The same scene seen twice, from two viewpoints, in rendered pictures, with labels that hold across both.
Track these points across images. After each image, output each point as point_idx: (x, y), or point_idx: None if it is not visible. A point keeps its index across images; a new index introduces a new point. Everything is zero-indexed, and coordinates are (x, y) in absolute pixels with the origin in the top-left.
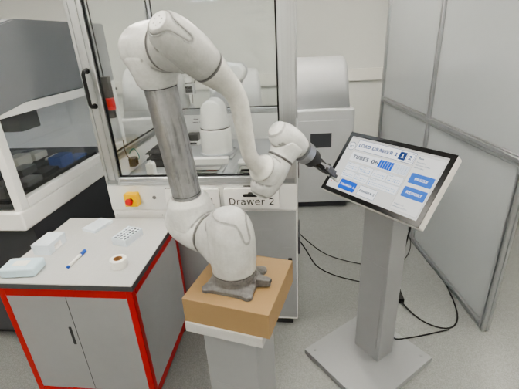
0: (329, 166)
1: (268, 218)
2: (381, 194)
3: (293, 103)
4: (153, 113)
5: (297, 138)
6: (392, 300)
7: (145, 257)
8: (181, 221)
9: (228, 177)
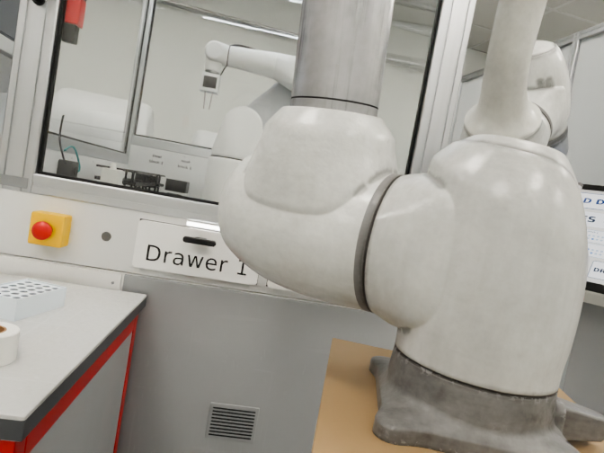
0: (581, 188)
1: (352, 326)
2: None
3: (452, 97)
4: None
5: (570, 85)
6: None
7: (75, 349)
8: (327, 169)
9: None
